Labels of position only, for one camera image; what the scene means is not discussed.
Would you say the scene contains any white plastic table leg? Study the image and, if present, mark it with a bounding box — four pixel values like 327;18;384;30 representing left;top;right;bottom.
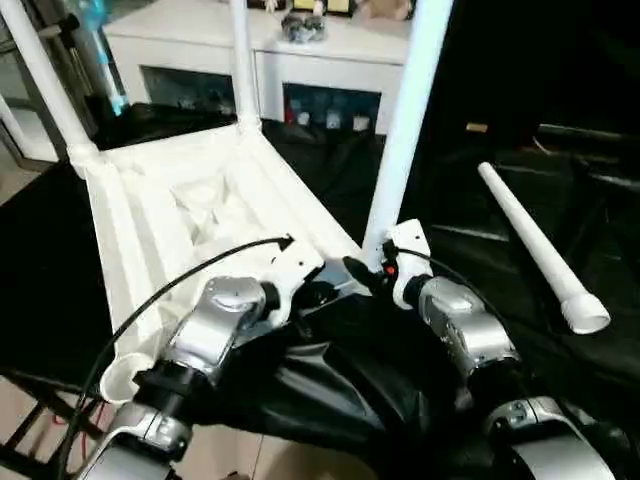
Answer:
0;0;103;169
477;161;612;336
361;0;454;267
227;0;264;133

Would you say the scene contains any white plastic table top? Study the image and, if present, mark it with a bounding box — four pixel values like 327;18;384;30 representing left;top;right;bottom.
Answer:
68;120;369;405

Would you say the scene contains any dark crumpled bundle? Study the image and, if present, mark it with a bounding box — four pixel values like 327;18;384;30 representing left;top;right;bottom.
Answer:
279;8;330;46

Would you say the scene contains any black plastic mat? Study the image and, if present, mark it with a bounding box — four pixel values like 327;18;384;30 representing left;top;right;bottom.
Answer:
0;100;640;480

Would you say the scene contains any white cabinet with glass doors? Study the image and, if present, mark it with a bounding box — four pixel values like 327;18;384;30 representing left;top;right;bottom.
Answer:
104;0;415;137

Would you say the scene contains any light blue plastic film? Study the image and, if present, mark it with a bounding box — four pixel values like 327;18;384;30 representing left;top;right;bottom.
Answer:
72;0;129;116

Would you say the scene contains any grey metal stand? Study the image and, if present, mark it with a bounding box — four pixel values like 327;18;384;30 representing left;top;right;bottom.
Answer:
0;0;117;171

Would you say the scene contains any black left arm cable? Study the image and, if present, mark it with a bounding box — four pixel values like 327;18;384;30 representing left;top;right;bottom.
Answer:
54;235;297;480

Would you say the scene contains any black bench with silver rail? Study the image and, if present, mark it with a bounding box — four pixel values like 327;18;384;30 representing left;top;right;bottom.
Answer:
535;118;640;191

